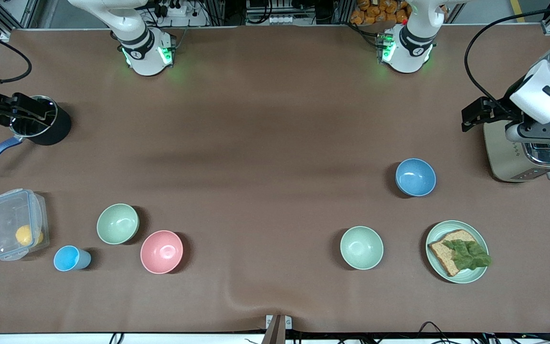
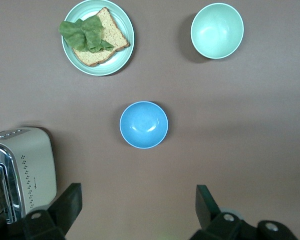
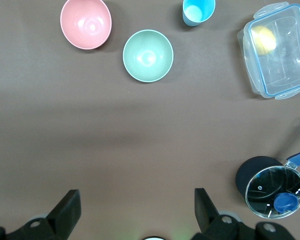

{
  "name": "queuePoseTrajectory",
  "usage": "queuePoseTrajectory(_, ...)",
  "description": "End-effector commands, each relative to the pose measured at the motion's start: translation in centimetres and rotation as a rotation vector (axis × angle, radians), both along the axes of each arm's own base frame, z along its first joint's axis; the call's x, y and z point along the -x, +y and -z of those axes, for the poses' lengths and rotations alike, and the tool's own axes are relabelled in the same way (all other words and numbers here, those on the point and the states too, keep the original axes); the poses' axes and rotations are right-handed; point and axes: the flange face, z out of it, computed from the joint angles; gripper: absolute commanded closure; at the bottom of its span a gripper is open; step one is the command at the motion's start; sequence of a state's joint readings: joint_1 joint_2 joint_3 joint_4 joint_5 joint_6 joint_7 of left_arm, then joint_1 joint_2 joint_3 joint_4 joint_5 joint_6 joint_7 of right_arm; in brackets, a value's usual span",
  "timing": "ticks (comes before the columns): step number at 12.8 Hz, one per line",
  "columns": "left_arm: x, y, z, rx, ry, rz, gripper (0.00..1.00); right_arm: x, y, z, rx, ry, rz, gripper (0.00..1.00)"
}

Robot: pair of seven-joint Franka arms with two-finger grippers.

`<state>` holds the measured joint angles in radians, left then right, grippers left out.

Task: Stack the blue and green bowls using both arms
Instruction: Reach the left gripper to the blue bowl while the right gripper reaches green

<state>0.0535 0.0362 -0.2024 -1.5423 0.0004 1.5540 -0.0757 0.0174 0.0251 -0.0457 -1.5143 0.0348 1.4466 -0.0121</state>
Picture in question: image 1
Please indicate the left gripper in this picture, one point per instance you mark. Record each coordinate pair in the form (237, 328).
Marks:
(500, 109)

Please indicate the blue bowl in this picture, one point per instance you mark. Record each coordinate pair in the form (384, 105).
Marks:
(416, 177)

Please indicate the pale green bowl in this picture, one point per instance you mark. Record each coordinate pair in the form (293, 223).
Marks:
(117, 224)
(362, 247)

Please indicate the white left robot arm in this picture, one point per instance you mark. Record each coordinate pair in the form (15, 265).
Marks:
(411, 48)

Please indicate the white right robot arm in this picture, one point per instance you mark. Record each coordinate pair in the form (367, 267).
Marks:
(143, 52)

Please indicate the pink bowl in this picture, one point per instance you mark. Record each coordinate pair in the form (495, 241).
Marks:
(161, 252)

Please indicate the glass lid with blue knob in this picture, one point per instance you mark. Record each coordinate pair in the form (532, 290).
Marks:
(24, 129)

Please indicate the beige and chrome toaster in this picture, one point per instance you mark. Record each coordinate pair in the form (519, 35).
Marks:
(504, 157)

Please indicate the clear plastic lidded container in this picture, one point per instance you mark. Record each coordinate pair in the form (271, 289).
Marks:
(7, 215)

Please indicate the yellow lemon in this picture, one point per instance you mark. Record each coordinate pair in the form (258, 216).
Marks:
(26, 235)

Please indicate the green lettuce leaf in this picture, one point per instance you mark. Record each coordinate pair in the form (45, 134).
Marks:
(468, 255)

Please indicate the bag of orange snacks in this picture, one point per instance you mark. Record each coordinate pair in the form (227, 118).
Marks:
(380, 12)

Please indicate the brown bread slice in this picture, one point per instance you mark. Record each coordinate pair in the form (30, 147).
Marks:
(442, 255)

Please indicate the blue plastic cup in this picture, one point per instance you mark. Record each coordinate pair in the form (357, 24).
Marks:
(67, 259)

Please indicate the pale green plate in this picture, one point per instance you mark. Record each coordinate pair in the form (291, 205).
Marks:
(466, 277)

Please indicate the white power strip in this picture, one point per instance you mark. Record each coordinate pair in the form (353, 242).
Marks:
(184, 19)
(284, 19)

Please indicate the metal table edge clamp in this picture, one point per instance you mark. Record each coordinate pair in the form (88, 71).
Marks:
(278, 322)

